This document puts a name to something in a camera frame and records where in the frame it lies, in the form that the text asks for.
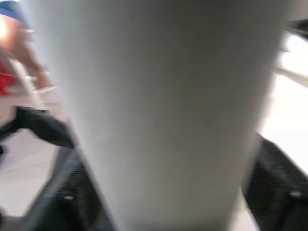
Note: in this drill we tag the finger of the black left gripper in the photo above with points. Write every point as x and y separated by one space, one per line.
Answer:
41 125

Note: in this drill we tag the white plastic table leg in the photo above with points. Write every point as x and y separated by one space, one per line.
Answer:
156 96

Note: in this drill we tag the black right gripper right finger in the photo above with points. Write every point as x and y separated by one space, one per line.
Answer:
279 192

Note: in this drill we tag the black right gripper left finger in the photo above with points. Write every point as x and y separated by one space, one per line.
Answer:
72 197

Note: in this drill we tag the person in blue shorts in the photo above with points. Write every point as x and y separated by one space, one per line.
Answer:
21 43

